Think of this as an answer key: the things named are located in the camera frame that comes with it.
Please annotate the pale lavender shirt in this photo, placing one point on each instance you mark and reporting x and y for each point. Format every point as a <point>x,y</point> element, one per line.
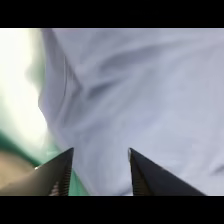
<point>140,96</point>

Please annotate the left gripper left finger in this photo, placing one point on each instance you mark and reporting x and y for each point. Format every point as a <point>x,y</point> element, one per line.
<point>53,176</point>

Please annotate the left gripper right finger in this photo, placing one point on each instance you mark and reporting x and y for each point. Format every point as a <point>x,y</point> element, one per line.
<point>153,180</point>

